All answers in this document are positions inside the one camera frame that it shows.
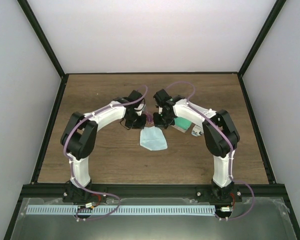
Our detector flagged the pink transparent sunglasses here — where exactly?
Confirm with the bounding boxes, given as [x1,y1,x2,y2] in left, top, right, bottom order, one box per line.
[146,112,154,125]

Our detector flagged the grey hard glasses case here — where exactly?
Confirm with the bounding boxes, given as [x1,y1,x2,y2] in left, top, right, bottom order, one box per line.
[172,117,192,133]

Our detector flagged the light blue cleaning cloth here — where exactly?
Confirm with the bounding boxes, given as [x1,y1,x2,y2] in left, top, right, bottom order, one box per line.
[139,126,168,151]

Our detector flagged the beige glasses case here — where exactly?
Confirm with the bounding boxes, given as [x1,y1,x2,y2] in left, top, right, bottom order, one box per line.
[191,125,204,137]

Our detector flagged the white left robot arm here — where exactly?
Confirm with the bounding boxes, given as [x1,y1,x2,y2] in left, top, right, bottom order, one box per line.
[60,97,147,202]

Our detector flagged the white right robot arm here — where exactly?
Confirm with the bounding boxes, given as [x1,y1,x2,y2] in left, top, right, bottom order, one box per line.
[153,94,240,202]

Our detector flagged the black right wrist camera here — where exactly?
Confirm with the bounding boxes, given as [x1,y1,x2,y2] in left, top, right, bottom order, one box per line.
[153,89,172,107]

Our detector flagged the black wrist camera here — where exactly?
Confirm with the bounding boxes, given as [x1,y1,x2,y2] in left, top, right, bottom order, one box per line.
[153,89,172,107]
[127,90,145,111]

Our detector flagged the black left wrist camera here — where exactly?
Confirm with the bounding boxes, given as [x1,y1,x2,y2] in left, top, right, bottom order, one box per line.
[127,90,145,111]

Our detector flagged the light blue slotted cable duct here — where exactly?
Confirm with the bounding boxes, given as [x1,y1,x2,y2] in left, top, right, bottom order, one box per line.
[25,205,216,217]

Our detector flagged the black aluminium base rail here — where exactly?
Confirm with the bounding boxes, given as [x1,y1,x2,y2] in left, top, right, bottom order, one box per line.
[19,183,289,204]

